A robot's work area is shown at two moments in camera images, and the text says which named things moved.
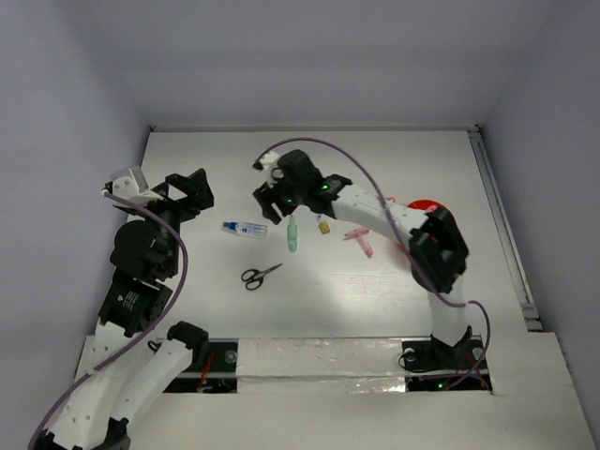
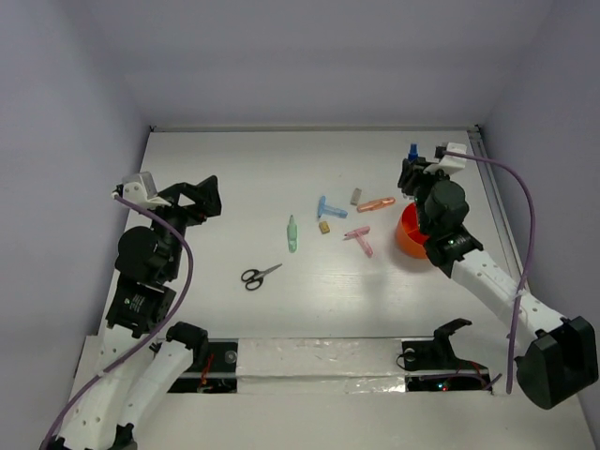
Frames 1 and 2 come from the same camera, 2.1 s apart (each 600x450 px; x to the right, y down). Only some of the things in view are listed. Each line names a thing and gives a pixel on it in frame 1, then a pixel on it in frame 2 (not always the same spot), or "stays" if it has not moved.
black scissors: x=255 y=277 stays
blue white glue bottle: x=246 y=229 to x=412 y=156
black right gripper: x=266 y=196 to x=412 y=172
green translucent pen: x=292 y=235 stays
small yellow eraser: x=324 y=227 stays
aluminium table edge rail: x=531 y=310 stays
